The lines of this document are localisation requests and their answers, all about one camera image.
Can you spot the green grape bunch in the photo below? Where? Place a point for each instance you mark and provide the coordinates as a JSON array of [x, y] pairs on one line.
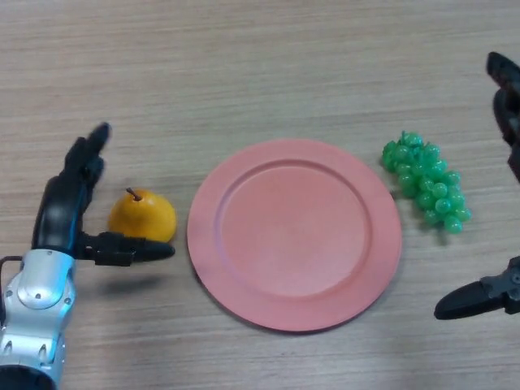
[[428, 178]]

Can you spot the yellow pear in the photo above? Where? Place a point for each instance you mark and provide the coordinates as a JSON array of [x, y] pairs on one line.
[[142, 215]]

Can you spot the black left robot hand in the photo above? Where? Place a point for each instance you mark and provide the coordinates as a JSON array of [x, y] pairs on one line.
[[57, 211]]

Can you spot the pink round plate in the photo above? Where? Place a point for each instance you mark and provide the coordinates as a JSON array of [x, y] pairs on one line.
[[294, 235]]

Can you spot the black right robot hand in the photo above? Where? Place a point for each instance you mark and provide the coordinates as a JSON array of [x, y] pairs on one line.
[[508, 122]]

